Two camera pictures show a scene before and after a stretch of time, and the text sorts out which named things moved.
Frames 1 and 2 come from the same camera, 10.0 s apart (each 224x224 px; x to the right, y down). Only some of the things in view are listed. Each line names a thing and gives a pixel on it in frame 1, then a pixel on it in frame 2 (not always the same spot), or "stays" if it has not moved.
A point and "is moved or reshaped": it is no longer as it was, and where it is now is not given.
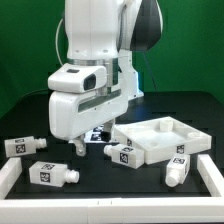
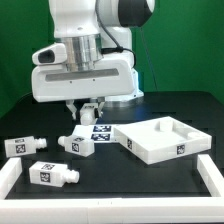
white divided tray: (161, 138) stays
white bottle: (23, 146) stays
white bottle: (52, 173) stays
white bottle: (124, 155) to (78, 145)
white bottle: (176, 169) is moved or reshaped
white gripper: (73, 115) to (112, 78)
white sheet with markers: (97, 135) stays
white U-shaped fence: (163, 209) stays
